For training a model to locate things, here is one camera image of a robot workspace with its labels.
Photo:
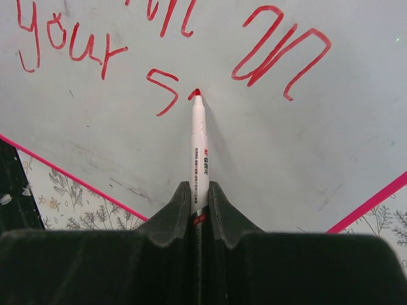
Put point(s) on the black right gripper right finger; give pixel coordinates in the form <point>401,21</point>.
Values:
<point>250,266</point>

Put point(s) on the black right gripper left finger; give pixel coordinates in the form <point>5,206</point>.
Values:
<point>147,265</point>

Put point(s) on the white red whiteboard marker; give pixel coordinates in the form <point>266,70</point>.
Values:
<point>199,183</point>

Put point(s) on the pink framed whiteboard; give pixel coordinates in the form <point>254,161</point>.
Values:
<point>296,108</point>

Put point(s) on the floral patterned table mat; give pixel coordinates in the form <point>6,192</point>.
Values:
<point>65,204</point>

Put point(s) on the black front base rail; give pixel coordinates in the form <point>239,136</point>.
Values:
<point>18,208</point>

